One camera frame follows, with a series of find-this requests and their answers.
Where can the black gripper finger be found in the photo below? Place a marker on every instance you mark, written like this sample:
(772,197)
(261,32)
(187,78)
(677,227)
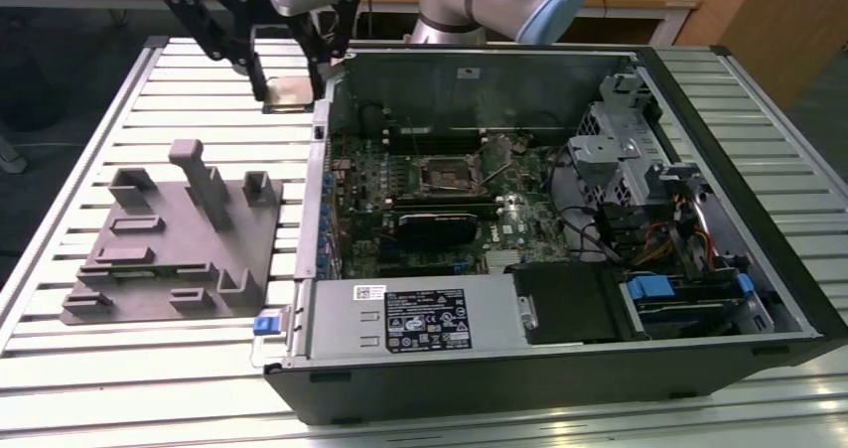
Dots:
(192,21)
(341,31)

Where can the silver CPU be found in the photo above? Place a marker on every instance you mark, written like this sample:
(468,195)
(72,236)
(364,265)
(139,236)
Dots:
(288,93)

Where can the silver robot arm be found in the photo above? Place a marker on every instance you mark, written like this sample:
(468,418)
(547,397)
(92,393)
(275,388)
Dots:
(464,1)

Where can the CPU socket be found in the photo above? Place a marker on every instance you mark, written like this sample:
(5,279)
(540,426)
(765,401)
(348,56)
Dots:
(447,175)

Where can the black RAM slot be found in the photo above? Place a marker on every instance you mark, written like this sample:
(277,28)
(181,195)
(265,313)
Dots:
(444,197)
(457,148)
(457,137)
(444,204)
(457,132)
(457,143)
(444,201)
(444,208)

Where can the grey chair leg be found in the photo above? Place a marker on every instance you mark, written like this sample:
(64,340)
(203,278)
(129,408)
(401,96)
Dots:
(9,160)

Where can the black graphics card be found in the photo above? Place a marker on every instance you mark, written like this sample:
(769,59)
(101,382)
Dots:
(433,229)

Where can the grey parts rack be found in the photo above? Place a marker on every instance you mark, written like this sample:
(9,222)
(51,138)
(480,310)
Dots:
(185,239)

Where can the metal drive cage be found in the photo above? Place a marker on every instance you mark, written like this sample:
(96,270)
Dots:
(605,147)

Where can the green motherboard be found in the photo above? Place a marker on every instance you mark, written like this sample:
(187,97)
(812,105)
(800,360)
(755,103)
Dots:
(529,239)

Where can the silver chipset heatsink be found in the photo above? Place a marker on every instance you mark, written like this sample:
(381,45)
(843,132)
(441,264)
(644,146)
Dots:
(503,261)

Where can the grey power supply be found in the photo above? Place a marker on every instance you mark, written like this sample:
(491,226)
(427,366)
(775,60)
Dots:
(344,329)

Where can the blue plastic latch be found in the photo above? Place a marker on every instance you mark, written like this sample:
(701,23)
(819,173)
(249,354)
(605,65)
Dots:
(267,325)

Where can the black plastic cover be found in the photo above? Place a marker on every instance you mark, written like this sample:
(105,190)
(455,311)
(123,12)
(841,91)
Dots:
(569,304)

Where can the wooden cabinet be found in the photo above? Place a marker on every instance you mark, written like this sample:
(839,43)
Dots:
(781,21)

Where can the hard disk in blue carrier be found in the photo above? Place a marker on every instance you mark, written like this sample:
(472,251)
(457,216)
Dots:
(648,288)

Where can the black PC case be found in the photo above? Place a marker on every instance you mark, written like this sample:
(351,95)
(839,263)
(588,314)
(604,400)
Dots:
(464,393)

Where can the blue plastic tab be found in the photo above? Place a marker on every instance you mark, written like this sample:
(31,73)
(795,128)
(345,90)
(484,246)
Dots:
(744,284)

